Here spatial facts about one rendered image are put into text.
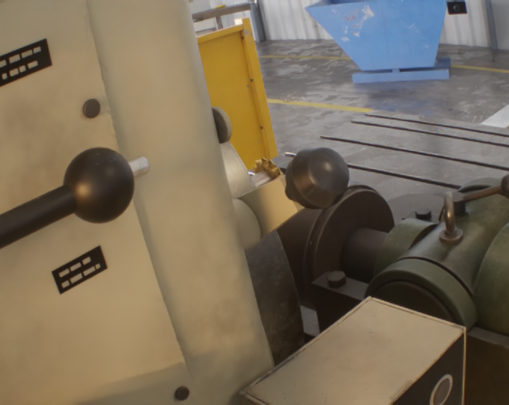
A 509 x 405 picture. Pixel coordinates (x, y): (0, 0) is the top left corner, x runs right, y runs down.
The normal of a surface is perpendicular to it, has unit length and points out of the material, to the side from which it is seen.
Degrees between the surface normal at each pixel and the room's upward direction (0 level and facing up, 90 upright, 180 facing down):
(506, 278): 43
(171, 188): 90
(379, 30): 90
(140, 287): 90
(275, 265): 81
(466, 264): 32
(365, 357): 0
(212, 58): 90
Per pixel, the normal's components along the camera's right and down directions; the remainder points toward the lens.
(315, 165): 0.12, -0.33
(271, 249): 0.61, -0.03
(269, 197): -0.72, 0.41
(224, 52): 0.67, 0.18
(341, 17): -0.31, 0.44
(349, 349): -0.19, -0.90
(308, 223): -0.60, -0.44
